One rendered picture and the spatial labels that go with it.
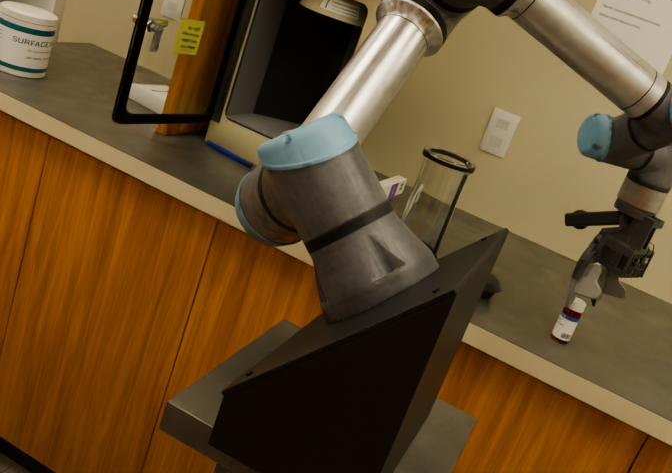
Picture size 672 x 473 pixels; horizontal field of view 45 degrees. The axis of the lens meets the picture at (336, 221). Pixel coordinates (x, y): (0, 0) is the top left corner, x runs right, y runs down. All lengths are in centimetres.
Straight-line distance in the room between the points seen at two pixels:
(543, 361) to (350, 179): 66
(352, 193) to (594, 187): 127
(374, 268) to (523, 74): 129
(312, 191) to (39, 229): 113
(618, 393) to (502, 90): 94
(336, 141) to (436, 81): 127
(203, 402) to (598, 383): 75
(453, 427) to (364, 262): 32
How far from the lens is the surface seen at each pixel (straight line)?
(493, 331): 150
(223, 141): 197
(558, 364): 149
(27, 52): 209
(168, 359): 184
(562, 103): 214
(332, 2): 186
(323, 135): 95
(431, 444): 109
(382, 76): 119
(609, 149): 140
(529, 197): 217
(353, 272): 93
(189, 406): 99
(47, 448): 216
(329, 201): 94
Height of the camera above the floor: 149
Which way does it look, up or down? 18 degrees down
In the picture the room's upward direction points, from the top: 20 degrees clockwise
